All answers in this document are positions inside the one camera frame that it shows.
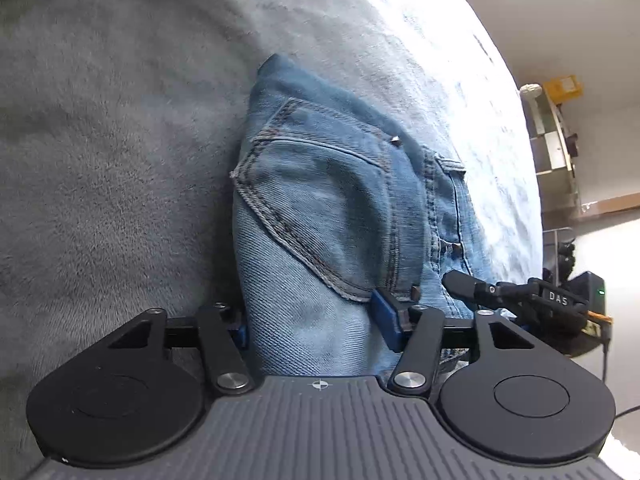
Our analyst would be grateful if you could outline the white shelf unit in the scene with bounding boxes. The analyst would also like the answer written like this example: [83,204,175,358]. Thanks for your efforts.
[520,85,583,211]

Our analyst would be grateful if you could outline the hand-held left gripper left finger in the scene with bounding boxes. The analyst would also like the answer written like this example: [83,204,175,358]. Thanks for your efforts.
[107,302,253,395]

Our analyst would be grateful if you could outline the yellow box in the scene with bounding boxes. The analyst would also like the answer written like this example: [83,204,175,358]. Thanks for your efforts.
[544,75,584,105]

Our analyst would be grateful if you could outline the blue denim jeans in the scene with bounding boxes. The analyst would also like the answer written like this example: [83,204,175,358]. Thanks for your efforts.
[229,54,483,378]

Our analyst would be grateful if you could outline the grey fleece blanket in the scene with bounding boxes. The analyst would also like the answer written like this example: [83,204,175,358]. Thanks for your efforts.
[0,0,546,480]

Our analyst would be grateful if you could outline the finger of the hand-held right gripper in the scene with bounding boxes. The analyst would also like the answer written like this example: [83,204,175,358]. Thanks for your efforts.
[441,269,539,312]

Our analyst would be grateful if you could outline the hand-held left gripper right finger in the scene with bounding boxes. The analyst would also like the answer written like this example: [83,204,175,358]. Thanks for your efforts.
[371,288,536,395]

